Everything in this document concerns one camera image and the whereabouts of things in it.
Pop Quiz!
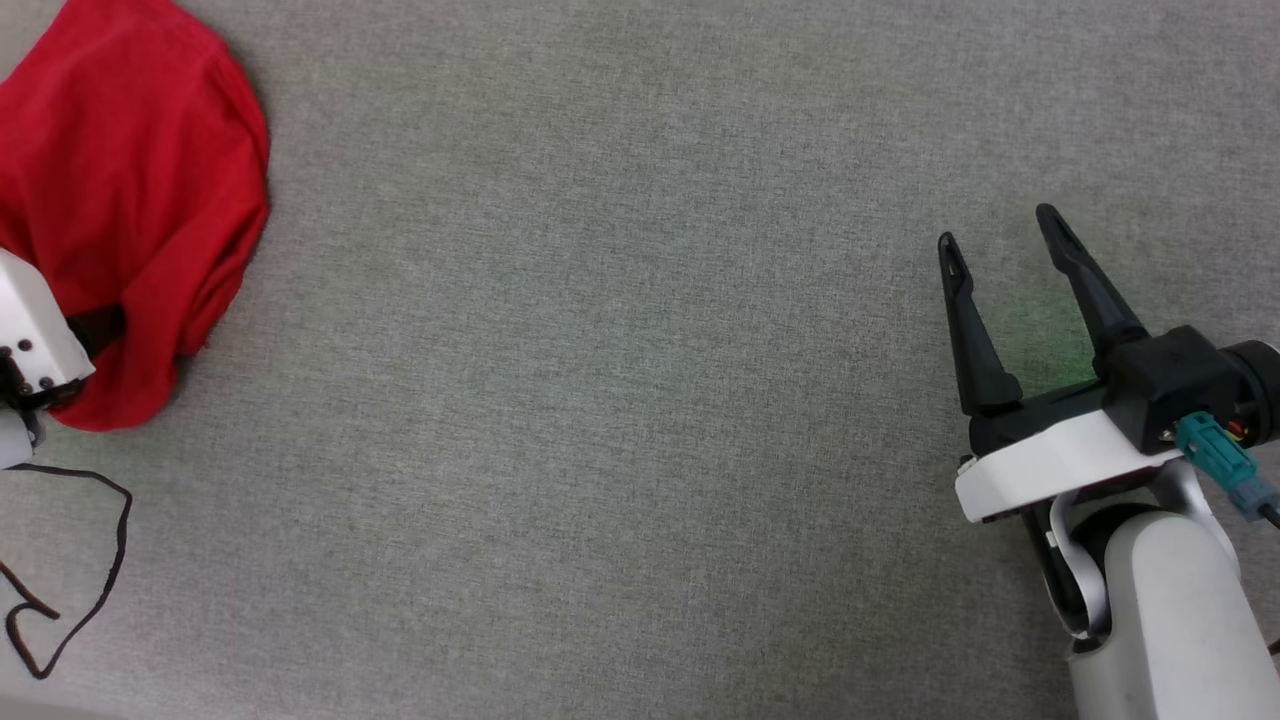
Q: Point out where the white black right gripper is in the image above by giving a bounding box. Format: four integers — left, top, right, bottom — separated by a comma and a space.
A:
937, 203, 1191, 526

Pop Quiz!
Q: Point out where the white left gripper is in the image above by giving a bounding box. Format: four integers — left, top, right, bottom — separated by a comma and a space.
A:
0, 248, 128, 413

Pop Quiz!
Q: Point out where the red printed garment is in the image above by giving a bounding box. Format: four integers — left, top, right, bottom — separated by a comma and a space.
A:
0, 0, 271, 433

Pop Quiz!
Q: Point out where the grey fabric sofa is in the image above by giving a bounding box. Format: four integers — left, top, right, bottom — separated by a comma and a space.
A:
0, 0, 1280, 720

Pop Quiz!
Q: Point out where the thin black cable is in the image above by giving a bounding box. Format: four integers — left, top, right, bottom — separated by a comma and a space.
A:
0, 462, 134, 681

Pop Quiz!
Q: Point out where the teal cable connector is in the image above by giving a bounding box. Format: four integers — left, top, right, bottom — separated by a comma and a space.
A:
1175, 412, 1280, 526

